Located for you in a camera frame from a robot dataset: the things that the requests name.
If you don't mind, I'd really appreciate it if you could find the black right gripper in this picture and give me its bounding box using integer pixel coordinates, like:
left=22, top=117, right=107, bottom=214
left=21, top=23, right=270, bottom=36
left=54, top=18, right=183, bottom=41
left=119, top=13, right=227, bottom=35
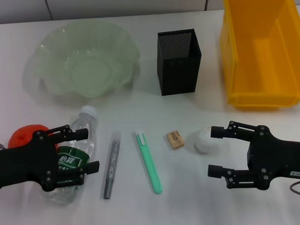
left=205, top=118, right=300, bottom=192

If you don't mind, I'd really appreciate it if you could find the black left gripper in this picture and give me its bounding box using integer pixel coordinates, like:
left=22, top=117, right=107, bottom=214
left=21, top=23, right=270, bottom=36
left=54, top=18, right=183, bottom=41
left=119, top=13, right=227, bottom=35
left=0, top=123, right=101, bottom=194

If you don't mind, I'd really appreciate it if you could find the white paper ball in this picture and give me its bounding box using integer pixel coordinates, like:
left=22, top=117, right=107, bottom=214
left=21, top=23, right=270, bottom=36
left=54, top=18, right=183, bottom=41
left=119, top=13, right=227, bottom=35
left=193, top=126, right=221, bottom=155

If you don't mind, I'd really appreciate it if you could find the clear green-label water bottle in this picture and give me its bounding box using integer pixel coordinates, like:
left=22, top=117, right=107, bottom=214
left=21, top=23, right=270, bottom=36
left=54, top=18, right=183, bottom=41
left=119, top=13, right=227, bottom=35
left=37, top=106, right=102, bottom=206

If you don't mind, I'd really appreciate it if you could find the grey marker pen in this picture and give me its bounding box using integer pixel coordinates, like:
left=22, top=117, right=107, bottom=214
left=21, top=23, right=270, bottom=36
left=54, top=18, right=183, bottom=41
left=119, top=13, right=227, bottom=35
left=100, top=131, right=124, bottom=200

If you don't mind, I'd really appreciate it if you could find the beige eraser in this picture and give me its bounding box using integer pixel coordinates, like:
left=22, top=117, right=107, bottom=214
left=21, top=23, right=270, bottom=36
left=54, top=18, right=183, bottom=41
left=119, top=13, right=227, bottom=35
left=166, top=131, right=186, bottom=150

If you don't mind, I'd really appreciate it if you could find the mint green pen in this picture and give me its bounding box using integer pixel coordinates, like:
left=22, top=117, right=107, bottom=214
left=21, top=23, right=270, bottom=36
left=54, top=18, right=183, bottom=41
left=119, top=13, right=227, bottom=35
left=134, top=128, right=164, bottom=195

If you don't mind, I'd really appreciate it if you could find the red-orange fruit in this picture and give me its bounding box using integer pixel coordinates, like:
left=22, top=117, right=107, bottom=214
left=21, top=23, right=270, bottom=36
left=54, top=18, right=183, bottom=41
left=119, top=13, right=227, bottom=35
left=6, top=123, right=55, bottom=149

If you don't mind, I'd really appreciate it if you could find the black mesh pen holder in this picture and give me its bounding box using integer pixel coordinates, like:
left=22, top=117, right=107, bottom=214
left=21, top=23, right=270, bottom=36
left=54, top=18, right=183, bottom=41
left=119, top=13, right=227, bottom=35
left=156, top=28, right=203, bottom=96

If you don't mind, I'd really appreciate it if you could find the translucent green wavy fruit plate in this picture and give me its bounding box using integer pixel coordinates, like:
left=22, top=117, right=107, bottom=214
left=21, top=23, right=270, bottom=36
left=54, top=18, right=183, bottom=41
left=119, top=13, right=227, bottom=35
left=20, top=18, right=142, bottom=102

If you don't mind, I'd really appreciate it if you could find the yellow plastic bin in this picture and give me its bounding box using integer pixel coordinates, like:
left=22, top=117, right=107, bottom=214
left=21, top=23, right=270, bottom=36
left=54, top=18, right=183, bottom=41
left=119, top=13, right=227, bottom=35
left=219, top=0, right=300, bottom=113

